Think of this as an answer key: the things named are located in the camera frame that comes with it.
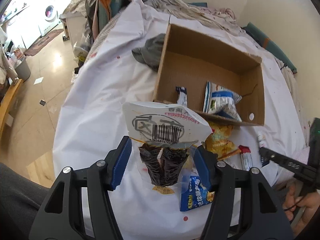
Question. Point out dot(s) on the blue white snack bag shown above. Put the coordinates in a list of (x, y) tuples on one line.
[(221, 101)]

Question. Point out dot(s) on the red white snack bar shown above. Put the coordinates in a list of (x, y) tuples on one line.
[(246, 158)]

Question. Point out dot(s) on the person right hand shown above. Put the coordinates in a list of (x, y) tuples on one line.
[(310, 203)]

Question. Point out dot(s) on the white snack bag dark contents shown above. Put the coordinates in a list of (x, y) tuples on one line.
[(163, 136)]

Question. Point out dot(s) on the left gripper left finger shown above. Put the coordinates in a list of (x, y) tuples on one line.
[(60, 215)]

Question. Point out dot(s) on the yellow chips bag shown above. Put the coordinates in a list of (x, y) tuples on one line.
[(218, 141)]

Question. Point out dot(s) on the white bed sheet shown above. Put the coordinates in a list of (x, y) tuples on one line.
[(147, 81)]

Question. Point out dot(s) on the teal pillow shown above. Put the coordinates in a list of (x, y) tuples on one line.
[(264, 41)]

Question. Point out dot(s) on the beige striped blanket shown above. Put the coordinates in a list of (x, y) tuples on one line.
[(223, 18)]

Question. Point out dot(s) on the grey trash bin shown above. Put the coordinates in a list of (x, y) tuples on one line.
[(22, 69)]

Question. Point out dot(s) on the wooden furniture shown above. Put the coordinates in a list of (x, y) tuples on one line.
[(7, 102)]

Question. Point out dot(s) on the washing machine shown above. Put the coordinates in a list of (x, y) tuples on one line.
[(48, 16)]

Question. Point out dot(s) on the grey cloth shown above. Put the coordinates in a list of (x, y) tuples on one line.
[(150, 53)]

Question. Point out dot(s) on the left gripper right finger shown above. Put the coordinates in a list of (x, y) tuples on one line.
[(261, 215)]

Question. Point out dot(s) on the floor rug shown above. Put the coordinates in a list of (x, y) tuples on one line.
[(37, 46)]

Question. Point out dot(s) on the blue snack packet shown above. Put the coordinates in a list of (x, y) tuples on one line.
[(193, 193)]

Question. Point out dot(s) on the brown cardboard box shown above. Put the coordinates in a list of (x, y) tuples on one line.
[(190, 59)]

